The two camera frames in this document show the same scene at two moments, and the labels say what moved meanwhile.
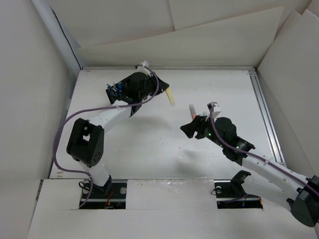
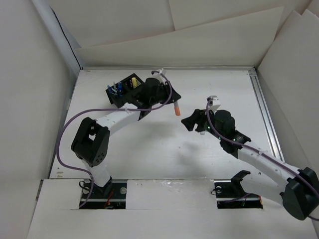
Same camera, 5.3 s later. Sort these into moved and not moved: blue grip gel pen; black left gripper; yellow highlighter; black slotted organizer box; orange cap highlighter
Moved: black left gripper; yellow highlighter; orange cap highlighter
Not moved: blue grip gel pen; black slotted organizer box
